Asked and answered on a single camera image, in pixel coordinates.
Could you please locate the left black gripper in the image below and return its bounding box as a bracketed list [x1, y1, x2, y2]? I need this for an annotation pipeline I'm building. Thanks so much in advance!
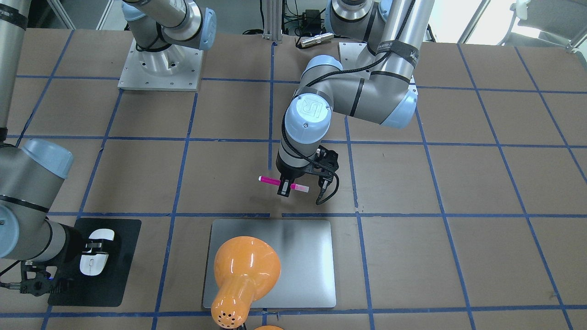
[277, 165, 305, 197]

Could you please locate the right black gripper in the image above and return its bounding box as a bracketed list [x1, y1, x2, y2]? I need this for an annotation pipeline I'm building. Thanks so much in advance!
[57, 227, 115, 267]

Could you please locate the pink marker pen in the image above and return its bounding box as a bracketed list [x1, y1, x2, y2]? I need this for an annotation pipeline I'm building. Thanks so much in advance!
[258, 176, 310, 193]

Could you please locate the white computer mouse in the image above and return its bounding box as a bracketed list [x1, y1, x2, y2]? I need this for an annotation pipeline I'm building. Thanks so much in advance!
[80, 228, 115, 276]

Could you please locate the silver laptop notebook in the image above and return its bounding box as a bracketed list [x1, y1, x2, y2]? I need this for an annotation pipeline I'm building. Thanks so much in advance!
[203, 219, 336, 309]

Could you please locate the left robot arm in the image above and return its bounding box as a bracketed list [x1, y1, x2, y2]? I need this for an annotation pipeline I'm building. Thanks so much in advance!
[276, 0, 434, 205]

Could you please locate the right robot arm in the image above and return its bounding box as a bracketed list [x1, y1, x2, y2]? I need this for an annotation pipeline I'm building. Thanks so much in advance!
[0, 0, 217, 262]

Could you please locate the black mousepad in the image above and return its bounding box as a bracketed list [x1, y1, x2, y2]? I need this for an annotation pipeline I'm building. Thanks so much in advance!
[48, 218, 141, 307]

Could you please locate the orange desk lamp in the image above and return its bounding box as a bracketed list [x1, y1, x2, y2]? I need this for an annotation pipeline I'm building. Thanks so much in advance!
[211, 236, 282, 330]

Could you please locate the silver metal cylinder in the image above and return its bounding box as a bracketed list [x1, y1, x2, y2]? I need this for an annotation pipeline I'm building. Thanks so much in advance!
[296, 32, 335, 50]

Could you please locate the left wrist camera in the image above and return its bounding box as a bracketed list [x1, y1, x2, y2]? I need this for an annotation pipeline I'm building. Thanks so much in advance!
[310, 145, 339, 191]

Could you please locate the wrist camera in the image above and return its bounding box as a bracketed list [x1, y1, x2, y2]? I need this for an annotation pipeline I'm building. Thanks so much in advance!
[310, 145, 339, 191]
[19, 261, 73, 297]

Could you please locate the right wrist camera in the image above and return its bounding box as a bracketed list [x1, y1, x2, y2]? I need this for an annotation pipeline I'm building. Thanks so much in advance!
[19, 261, 73, 297]

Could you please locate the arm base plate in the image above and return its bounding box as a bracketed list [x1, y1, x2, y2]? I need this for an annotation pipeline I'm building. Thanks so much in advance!
[338, 41, 418, 98]
[118, 40, 204, 92]

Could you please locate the aluminium frame post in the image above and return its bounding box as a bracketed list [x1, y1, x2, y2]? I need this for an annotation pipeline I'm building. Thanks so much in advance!
[260, 0, 284, 44]

